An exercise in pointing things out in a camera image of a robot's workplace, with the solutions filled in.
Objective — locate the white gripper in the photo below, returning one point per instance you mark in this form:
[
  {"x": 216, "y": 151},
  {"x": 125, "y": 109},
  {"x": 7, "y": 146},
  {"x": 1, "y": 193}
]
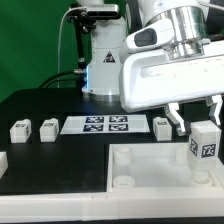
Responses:
[{"x": 150, "y": 79}]

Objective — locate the white square tabletop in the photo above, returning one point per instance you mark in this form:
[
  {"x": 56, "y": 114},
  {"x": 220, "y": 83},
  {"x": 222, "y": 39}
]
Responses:
[{"x": 149, "y": 165}]

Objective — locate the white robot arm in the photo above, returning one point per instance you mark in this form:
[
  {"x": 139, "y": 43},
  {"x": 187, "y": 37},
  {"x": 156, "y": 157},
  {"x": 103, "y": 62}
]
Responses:
[{"x": 196, "y": 23}]

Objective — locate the white sheet with tags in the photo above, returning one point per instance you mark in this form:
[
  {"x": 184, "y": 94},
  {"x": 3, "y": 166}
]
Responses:
[{"x": 105, "y": 124}]

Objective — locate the white L-shaped fence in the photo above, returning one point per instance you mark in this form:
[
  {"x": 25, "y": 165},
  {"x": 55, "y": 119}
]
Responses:
[{"x": 203, "y": 200}]

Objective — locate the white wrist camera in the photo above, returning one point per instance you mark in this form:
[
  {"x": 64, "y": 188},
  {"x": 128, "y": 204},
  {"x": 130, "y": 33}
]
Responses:
[{"x": 151, "y": 37}]

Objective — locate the black camera stand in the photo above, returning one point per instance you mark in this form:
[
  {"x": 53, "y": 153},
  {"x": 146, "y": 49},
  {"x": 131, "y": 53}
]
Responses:
[{"x": 80, "y": 29}]

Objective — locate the black camera on mount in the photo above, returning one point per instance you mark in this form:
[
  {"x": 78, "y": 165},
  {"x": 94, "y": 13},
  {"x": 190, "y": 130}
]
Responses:
[{"x": 98, "y": 12}]

